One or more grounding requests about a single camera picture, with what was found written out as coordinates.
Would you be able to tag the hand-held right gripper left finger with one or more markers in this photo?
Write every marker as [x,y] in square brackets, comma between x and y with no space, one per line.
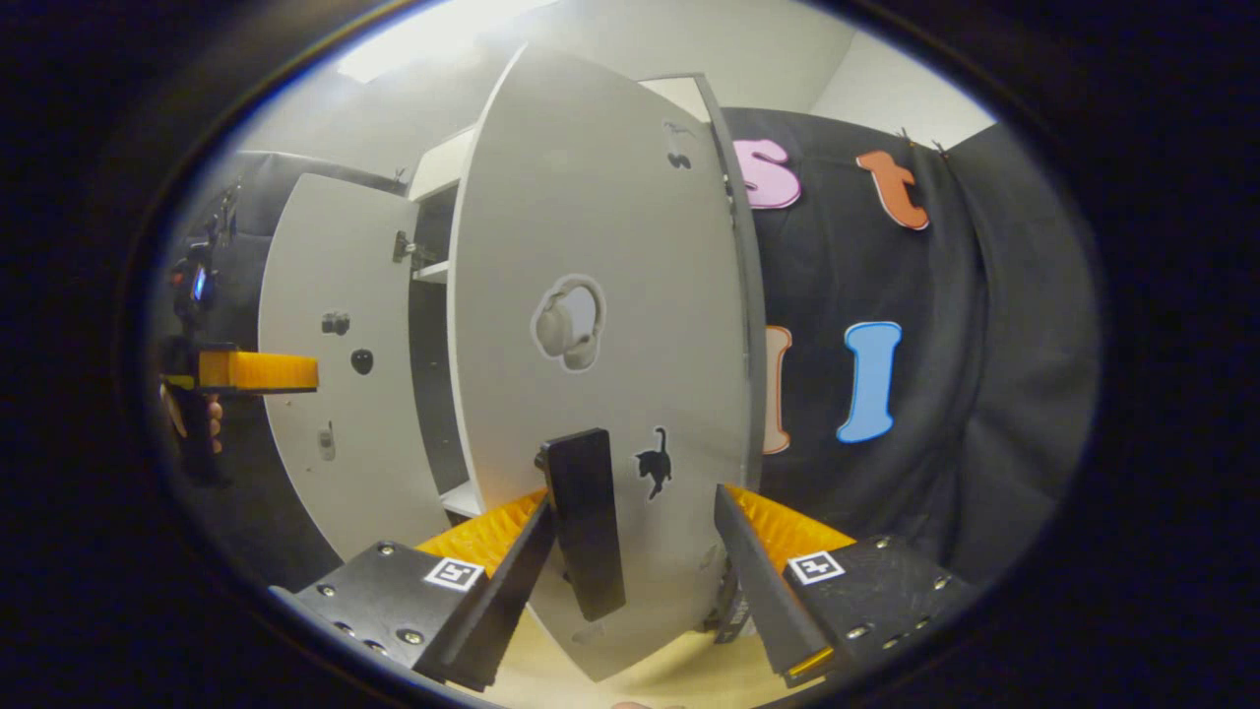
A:
[507,601]

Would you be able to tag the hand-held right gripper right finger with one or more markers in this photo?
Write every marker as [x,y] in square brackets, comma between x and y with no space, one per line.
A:
[758,581]

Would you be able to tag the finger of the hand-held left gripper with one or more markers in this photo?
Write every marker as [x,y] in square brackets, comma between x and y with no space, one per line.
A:
[261,372]

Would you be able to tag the white shoe cabinet door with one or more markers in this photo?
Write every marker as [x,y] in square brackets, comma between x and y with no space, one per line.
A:
[610,217]
[335,256]

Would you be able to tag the white grey shoe cabinet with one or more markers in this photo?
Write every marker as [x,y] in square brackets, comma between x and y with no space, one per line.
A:
[433,394]

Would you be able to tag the grey box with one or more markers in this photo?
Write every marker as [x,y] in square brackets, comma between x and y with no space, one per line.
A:
[738,615]

